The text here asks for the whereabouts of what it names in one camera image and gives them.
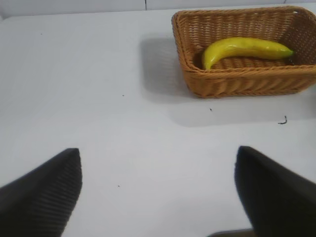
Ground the brown woven wicker basket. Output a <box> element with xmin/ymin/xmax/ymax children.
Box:
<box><xmin>171</xmin><ymin>5</ymin><xmax>316</xmax><ymax>99</ymax></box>

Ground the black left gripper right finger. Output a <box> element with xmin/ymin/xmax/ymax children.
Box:
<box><xmin>234</xmin><ymin>145</ymin><xmax>316</xmax><ymax>237</ymax></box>

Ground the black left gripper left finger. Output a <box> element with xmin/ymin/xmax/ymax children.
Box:
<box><xmin>0</xmin><ymin>148</ymin><xmax>83</xmax><ymax>237</ymax></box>

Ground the yellow banana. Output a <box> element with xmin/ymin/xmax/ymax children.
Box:
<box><xmin>201</xmin><ymin>37</ymin><xmax>295</xmax><ymax>71</ymax></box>

